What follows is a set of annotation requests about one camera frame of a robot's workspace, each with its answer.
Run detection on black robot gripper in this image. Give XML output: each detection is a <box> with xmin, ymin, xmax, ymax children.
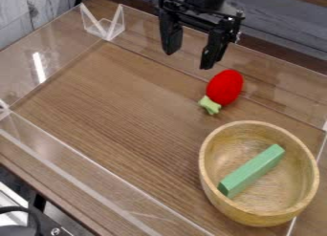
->
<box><xmin>158</xmin><ymin>0</ymin><xmax>246</xmax><ymax>70</ymax></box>

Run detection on clear acrylic table barrier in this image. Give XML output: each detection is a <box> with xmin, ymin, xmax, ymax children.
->
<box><xmin>0</xmin><ymin>100</ymin><xmax>214</xmax><ymax>236</ymax></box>

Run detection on black metal table frame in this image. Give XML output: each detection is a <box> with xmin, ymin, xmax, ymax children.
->
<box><xmin>0</xmin><ymin>164</ymin><xmax>94</xmax><ymax>236</ymax></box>

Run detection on red plush strawberry toy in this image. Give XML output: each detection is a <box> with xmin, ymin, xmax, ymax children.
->
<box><xmin>199</xmin><ymin>70</ymin><xmax>244</xmax><ymax>115</ymax></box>

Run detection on black cable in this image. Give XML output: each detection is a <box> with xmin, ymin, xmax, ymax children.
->
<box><xmin>0</xmin><ymin>205</ymin><xmax>43</xmax><ymax>236</ymax></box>

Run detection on clear acrylic corner bracket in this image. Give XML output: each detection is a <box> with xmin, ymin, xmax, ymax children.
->
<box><xmin>79</xmin><ymin>4</ymin><xmax>126</xmax><ymax>41</ymax></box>

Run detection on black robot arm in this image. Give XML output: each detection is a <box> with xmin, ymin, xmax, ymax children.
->
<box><xmin>158</xmin><ymin>0</ymin><xmax>246</xmax><ymax>70</ymax></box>

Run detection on green rectangular block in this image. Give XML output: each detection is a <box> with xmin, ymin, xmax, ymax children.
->
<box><xmin>218</xmin><ymin>144</ymin><xmax>284</xmax><ymax>199</ymax></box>

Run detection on wooden oval bowl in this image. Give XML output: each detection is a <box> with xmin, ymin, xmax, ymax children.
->
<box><xmin>198</xmin><ymin>120</ymin><xmax>319</xmax><ymax>227</ymax></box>

